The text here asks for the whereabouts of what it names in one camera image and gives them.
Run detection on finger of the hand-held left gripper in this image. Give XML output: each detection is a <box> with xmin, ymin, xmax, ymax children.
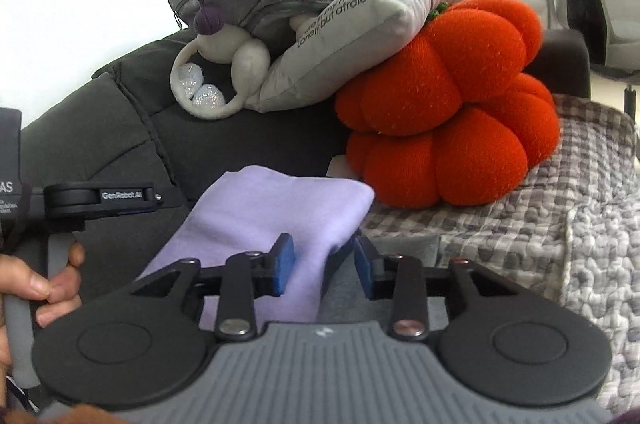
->
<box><xmin>120</xmin><ymin>190</ymin><xmax>165</xmax><ymax>219</ymax></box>

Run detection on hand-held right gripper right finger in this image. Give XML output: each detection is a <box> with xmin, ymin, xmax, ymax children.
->
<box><xmin>352</xmin><ymin>235</ymin><xmax>523</xmax><ymax>339</ymax></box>

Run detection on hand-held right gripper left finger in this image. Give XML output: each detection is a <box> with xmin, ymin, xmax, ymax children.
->
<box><xmin>127</xmin><ymin>233</ymin><xmax>296</xmax><ymax>339</ymax></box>

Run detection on lilac pants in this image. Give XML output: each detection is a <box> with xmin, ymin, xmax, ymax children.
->
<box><xmin>135</xmin><ymin>165</ymin><xmax>376</xmax><ymax>330</ymax></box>

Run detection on person's left hand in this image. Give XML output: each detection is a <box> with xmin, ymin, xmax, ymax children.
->
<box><xmin>0</xmin><ymin>244</ymin><xmax>86</xmax><ymax>370</ymax></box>

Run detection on dark grey sofa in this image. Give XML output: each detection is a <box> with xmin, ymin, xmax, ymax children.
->
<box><xmin>20</xmin><ymin>26</ymin><xmax>591</xmax><ymax>305</ymax></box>

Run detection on white paper sheet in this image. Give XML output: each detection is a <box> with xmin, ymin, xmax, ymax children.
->
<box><xmin>327</xmin><ymin>156</ymin><xmax>361</xmax><ymax>179</ymax></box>

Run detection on grey checked quilt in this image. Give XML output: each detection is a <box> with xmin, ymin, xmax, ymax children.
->
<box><xmin>360</xmin><ymin>94</ymin><xmax>640</xmax><ymax>412</ymax></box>

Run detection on orange pumpkin cushion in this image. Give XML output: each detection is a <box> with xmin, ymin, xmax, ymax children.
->
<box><xmin>346</xmin><ymin>74</ymin><xmax>560</xmax><ymax>207</ymax></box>
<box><xmin>334</xmin><ymin>0</ymin><xmax>543</xmax><ymax>139</ymax></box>

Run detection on white plush toy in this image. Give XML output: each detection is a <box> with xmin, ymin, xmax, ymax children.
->
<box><xmin>170</xmin><ymin>6</ymin><xmax>273</xmax><ymax>121</ymax></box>

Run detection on light grey printed pillow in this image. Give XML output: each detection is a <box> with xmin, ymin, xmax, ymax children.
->
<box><xmin>245</xmin><ymin>0</ymin><xmax>468</xmax><ymax>113</ymax></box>

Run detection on white computer tower black panel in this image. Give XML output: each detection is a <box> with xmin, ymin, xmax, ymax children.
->
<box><xmin>562</xmin><ymin>0</ymin><xmax>640</xmax><ymax>79</ymax></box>

